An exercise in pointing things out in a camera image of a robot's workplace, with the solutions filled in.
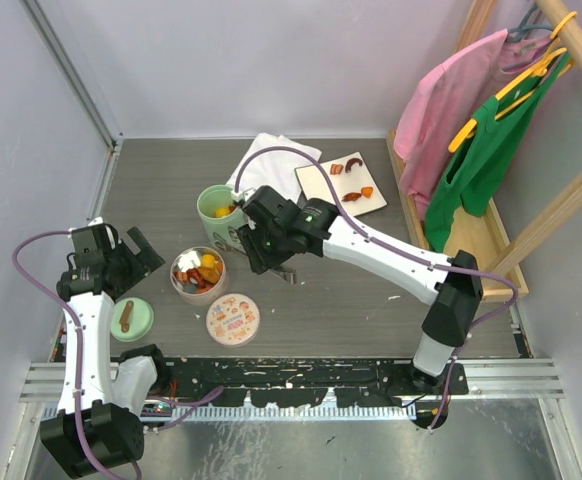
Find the round silver tin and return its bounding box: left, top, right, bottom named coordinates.
left=169, top=246, right=228, bottom=306

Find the red drumstick food piece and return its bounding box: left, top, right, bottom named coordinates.
left=175, top=268, right=206, bottom=288

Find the orange crinkled food piece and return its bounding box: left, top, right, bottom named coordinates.
left=197, top=262, right=224, bottom=284

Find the yellow corn cob piece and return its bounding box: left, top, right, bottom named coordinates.
left=200, top=254, right=217, bottom=270

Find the tall green canister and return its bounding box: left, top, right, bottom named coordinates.
left=197, top=184, right=243, bottom=251

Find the orange roasted food piece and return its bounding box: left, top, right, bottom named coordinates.
left=195, top=284, right=216, bottom=294

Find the brown glazed food piece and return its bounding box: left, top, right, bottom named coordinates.
left=341, top=192, right=362, bottom=202

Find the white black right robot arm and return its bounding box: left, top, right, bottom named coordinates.
left=232, top=186, right=483, bottom=394

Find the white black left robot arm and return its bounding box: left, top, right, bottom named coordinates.
left=40, top=223, right=171, bottom=479

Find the white folded cloth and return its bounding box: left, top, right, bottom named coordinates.
left=227, top=133, right=322, bottom=202

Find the green canister lid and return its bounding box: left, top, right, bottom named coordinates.
left=110, top=297, right=155, bottom=343

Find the round bakery tin lid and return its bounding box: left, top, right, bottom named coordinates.
left=206, top=293, right=261, bottom=347

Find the bacon slice piece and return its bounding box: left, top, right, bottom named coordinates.
left=330, top=163, right=344, bottom=175

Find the white square plate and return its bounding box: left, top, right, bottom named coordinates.
left=295, top=152, right=387, bottom=217

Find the small orange carrot piece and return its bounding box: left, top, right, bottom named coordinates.
left=360, top=186, right=374, bottom=198

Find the curved dark sausage piece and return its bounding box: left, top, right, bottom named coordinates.
left=345, top=157, right=364, bottom=173

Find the green shirt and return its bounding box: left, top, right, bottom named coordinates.
left=424, top=51, right=572, bottom=252

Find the pink shirt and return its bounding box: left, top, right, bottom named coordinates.
left=393, top=30, right=551, bottom=218

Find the wooden clothes rack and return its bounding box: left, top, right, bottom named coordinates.
left=390, top=1, right=582, bottom=313

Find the grey hanger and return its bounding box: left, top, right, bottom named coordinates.
left=500, top=9, right=557, bottom=74

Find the yellow hanger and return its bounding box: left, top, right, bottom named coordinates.
left=448, top=11, right=578, bottom=153

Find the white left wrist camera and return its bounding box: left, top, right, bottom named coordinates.
left=86, top=216, right=107, bottom=231

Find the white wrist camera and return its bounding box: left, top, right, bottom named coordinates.
left=230, top=188, right=256, bottom=230
left=86, top=216, right=107, bottom=231

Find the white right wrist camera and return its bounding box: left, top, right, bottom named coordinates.
left=230, top=188, right=256, bottom=230

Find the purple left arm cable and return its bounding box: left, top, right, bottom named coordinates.
left=13, top=228, right=225, bottom=480

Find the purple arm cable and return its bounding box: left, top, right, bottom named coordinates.
left=233, top=147, right=521, bottom=432
left=13, top=228, right=225, bottom=480

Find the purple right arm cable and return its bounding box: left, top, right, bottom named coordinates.
left=233, top=147, right=521, bottom=432

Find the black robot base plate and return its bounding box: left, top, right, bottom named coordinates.
left=148, top=357, right=469, bottom=408

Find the aluminium rail frame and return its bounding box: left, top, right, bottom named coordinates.
left=18, top=357, right=567, bottom=421

